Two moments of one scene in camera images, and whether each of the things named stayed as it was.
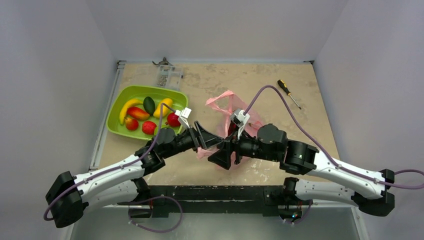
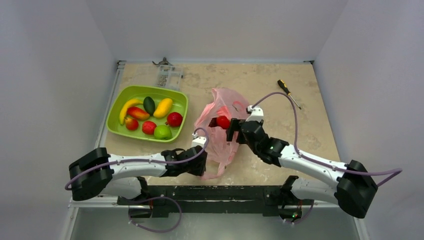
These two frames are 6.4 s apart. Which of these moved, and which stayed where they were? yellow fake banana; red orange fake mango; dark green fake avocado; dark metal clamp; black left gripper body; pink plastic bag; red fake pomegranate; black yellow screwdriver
Moved: black left gripper body; pink plastic bag
Stayed: red fake pomegranate; dark green fake avocado; yellow fake banana; red orange fake mango; dark metal clamp; black yellow screwdriver
